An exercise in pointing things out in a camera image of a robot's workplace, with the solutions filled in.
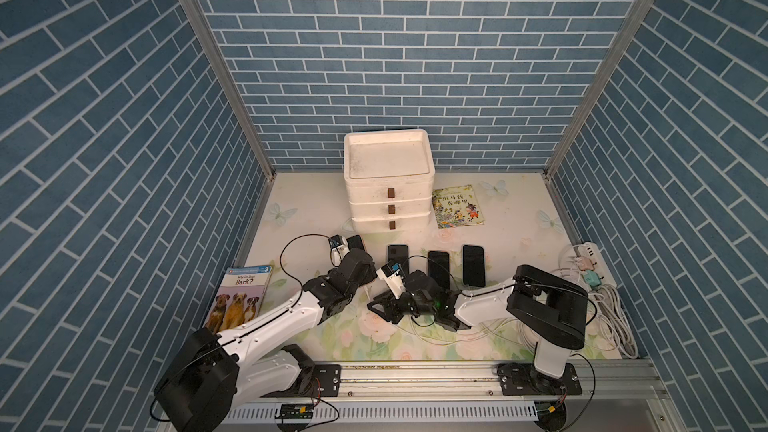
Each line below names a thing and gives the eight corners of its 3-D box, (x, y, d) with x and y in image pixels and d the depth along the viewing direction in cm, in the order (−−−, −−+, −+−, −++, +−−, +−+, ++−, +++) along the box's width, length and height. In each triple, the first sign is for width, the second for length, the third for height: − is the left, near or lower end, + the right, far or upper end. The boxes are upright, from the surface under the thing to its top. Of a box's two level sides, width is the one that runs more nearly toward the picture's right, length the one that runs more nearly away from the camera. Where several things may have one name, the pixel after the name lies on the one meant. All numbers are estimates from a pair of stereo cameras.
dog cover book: (204, 333, 83) (200, 331, 81) (230, 268, 95) (227, 265, 94) (253, 333, 83) (250, 331, 81) (272, 268, 95) (270, 265, 94)
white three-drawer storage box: (348, 233, 104) (337, 182, 84) (355, 182, 120) (347, 128, 99) (428, 234, 104) (437, 182, 84) (425, 183, 120) (431, 129, 100)
